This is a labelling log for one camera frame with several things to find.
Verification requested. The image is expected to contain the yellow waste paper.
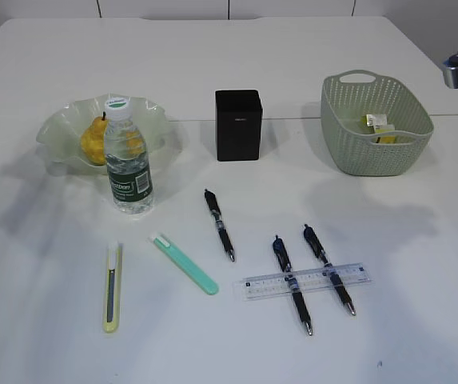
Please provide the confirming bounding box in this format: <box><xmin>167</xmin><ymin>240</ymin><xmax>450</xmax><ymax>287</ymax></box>
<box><xmin>360</xmin><ymin>114</ymin><xmax>396</xmax><ymax>144</ymax></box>

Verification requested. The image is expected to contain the yellow pear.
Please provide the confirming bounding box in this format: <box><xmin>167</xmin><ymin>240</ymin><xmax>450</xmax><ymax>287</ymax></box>
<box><xmin>81</xmin><ymin>113</ymin><xmax>144</xmax><ymax>166</ymax></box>

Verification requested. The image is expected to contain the clear water bottle green label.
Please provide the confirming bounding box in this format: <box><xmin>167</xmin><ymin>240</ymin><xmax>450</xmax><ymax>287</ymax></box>
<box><xmin>104</xmin><ymin>97</ymin><xmax>153</xmax><ymax>214</ymax></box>

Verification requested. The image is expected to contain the pale green wavy glass plate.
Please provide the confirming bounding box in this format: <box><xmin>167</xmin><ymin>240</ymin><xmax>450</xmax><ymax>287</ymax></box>
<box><xmin>36</xmin><ymin>93</ymin><xmax>173</xmax><ymax>175</ymax></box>

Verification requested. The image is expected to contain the pale green woven basket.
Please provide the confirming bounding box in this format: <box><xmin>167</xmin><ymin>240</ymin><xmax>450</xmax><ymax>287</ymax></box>
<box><xmin>321</xmin><ymin>70</ymin><xmax>434</xmax><ymax>177</ymax></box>

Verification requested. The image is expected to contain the black pen under ruler right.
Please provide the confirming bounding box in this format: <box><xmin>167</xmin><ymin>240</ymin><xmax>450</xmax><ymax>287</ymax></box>
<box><xmin>303</xmin><ymin>224</ymin><xmax>356</xmax><ymax>316</ymax></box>

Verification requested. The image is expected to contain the black pen under ruler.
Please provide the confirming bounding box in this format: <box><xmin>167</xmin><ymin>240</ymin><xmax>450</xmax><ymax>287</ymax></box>
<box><xmin>273</xmin><ymin>235</ymin><xmax>313</xmax><ymax>336</ymax></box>
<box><xmin>303</xmin><ymin>224</ymin><xmax>356</xmax><ymax>316</ymax></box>

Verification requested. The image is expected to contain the black pen under ruler left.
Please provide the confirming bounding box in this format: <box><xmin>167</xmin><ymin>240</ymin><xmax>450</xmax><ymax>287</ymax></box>
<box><xmin>273</xmin><ymin>235</ymin><xmax>313</xmax><ymax>336</ymax></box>

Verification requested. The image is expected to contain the black square pen holder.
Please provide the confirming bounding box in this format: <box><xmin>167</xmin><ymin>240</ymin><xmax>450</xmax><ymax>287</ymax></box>
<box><xmin>215</xmin><ymin>90</ymin><xmax>263</xmax><ymax>162</ymax></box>

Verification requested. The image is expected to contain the yellow utility knife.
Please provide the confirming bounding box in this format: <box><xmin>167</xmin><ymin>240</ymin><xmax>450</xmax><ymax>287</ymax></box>
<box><xmin>103</xmin><ymin>242</ymin><xmax>123</xmax><ymax>334</ymax></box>

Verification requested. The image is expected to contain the black pen far left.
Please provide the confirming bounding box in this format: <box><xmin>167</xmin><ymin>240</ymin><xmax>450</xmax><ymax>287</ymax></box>
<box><xmin>204</xmin><ymin>189</ymin><xmax>235</xmax><ymax>262</ymax></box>

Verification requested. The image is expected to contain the clear plastic ruler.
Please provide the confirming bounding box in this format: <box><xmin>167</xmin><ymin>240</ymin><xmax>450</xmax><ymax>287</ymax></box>
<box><xmin>233</xmin><ymin>263</ymin><xmax>372</xmax><ymax>301</ymax></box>

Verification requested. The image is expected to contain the mint green utility knife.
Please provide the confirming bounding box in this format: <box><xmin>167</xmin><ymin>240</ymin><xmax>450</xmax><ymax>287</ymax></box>
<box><xmin>149</xmin><ymin>233</ymin><xmax>219</xmax><ymax>295</ymax></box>

